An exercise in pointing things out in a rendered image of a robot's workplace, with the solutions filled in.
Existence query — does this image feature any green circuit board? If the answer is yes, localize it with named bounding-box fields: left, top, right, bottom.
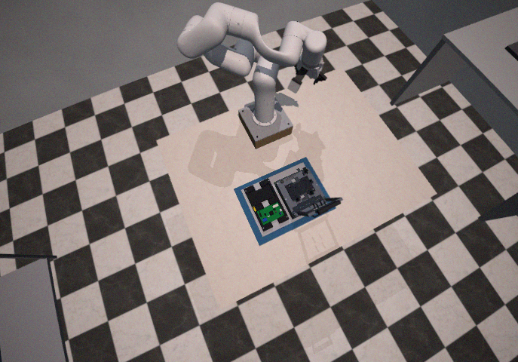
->
left=257, top=202, right=284, bottom=225

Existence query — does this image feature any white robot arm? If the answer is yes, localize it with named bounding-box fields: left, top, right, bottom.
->
left=177, top=2, right=326, bottom=127

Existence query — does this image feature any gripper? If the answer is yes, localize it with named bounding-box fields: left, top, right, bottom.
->
left=294, top=54, right=327, bottom=84

